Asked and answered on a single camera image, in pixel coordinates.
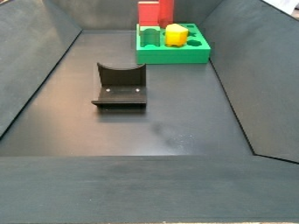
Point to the black cradle fixture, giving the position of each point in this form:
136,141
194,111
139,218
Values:
122,86

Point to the red oval cylinder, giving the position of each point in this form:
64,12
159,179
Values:
166,12

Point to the green shape sorter board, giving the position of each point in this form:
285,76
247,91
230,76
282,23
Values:
151,50

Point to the yellow pentagon block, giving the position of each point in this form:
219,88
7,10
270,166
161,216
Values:
175,35

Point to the red arch block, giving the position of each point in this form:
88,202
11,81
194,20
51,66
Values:
149,13

